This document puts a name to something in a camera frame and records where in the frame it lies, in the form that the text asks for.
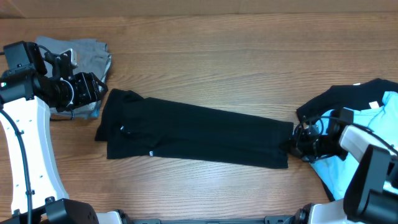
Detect black t-shirt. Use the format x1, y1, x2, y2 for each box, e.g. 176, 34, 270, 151
95, 89, 293, 169

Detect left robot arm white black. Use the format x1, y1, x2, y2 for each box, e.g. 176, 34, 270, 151
1, 41, 129, 224

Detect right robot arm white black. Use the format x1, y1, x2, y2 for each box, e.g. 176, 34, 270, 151
280, 108, 397, 223

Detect folded grey shorts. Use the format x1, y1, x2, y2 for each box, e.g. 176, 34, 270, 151
35, 36, 112, 119

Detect light blue garment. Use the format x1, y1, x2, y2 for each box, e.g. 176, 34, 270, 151
312, 91, 397, 201

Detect black garment under pile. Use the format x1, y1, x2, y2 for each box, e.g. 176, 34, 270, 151
296, 78, 397, 201

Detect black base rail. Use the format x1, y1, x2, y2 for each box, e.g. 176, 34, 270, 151
116, 210, 294, 224

